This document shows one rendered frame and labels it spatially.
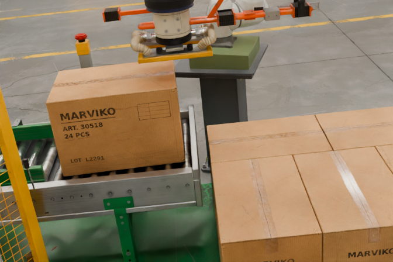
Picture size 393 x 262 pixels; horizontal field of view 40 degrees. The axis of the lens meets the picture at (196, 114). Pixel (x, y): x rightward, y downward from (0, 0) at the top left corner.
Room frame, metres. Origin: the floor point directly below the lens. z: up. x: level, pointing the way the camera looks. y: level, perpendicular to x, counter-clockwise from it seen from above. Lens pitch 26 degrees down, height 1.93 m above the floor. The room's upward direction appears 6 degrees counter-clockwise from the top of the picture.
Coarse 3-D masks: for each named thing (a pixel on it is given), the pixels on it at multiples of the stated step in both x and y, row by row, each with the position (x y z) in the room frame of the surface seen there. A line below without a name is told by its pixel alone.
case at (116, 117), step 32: (128, 64) 2.65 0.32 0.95; (160, 64) 2.60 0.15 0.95; (64, 96) 2.32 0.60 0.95; (96, 96) 2.28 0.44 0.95; (128, 96) 2.28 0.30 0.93; (160, 96) 2.29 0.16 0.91; (64, 128) 2.27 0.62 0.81; (96, 128) 2.28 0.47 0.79; (128, 128) 2.28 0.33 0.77; (160, 128) 2.29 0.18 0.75; (64, 160) 2.27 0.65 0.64; (96, 160) 2.28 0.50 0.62; (128, 160) 2.28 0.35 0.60; (160, 160) 2.29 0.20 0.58
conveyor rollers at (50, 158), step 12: (24, 144) 2.66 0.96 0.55; (36, 144) 2.64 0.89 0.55; (0, 156) 2.55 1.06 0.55; (24, 156) 2.58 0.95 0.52; (36, 156) 2.52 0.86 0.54; (48, 156) 2.49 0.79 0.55; (0, 168) 2.45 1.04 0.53; (48, 168) 2.38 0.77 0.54; (60, 168) 2.35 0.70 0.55; (132, 168) 2.28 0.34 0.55; (168, 168) 2.24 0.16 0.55; (60, 180) 2.25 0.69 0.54
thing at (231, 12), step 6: (216, 12) 2.45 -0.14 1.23; (222, 12) 2.49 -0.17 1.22; (228, 12) 2.48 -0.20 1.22; (234, 12) 2.43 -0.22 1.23; (222, 18) 2.41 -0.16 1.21; (228, 18) 2.41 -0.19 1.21; (234, 18) 2.42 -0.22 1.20; (222, 24) 2.41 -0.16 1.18; (228, 24) 2.41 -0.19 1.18; (234, 24) 2.41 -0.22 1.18
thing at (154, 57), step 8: (160, 48) 2.35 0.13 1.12; (184, 48) 2.39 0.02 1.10; (192, 48) 2.36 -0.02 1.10; (208, 48) 2.37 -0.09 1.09; (144, 56) 2.34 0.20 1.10; (152, 56) 2.33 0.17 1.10; (160, 56) 2.33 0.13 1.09; (168, 56) 2.32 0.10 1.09; (176, 56) 2.31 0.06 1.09; (184, 56) 2.31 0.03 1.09; (192, 56) 2.31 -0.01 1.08; (200, 56) 2.31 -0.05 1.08
